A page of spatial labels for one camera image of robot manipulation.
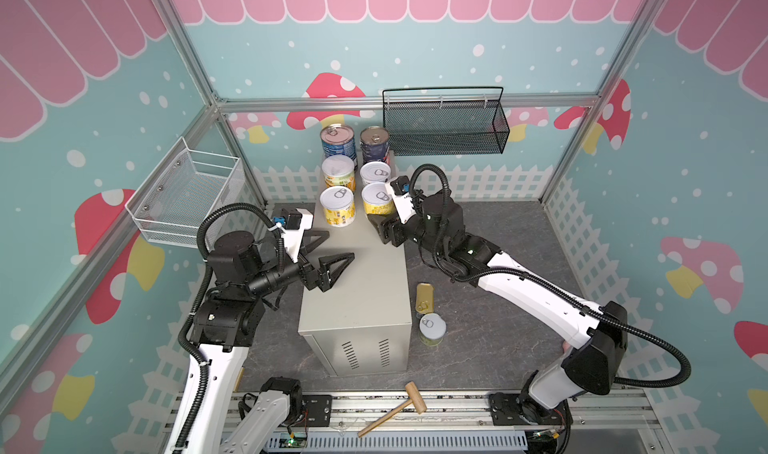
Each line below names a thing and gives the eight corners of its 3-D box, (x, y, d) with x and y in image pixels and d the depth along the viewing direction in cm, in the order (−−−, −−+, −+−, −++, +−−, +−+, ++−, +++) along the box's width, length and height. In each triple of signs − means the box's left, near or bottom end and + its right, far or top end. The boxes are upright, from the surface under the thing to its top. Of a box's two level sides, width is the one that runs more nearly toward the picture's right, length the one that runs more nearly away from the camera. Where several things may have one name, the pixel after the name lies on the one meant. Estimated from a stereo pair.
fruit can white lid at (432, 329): (419, 346, 87) (421, 338, 82) (418, 322, 91) (419, 313, 86) (445, 346, 87) (448, 338, 82) (442, 322, 91) (445, 313, 86)
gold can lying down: (416, 317, 92) (417, 309, 88) (414, 291, 98) (415, 283, 93) (433, 317, 92) (435, 309, 88) (431, 291, 98) (433, 283, 93)
